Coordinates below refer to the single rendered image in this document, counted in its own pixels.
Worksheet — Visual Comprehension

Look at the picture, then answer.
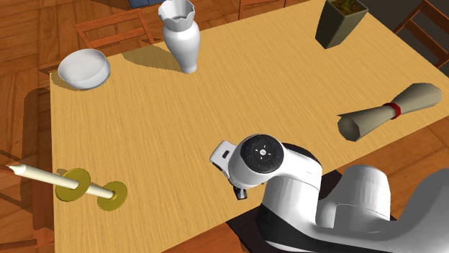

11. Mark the light wooden table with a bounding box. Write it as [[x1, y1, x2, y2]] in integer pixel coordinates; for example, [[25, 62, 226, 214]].
[[49, 0, 449, 253]]

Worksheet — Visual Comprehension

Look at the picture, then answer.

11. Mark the beige scroll with red band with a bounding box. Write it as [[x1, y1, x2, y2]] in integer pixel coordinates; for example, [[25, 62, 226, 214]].
[[337, 82, 443, 143]]

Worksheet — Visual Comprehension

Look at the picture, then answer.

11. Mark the white vase with jagged rim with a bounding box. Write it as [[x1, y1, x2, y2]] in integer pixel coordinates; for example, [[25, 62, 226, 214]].
[[157, 0, 201, 75]]

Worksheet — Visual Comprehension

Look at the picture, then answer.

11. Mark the white candle in gold holder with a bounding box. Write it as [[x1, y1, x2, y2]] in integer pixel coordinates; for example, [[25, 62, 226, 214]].
[[6, 162, 129, 212]]

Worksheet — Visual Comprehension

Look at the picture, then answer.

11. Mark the brown wooden chair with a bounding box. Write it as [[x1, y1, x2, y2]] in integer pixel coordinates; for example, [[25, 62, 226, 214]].
[[0, 150, 55, 253], [73, 8, 155, 50], [237, 0, 287, 20], [392, 0, 449, 70]]

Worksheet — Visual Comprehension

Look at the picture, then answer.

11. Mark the dark green square plant pot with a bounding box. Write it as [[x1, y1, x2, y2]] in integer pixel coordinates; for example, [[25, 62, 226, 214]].
[[314, 0, 370, 50]]

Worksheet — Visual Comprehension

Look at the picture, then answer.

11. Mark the white bowl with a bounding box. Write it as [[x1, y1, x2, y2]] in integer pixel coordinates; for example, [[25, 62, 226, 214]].
[[57, 48, 112, 91]]

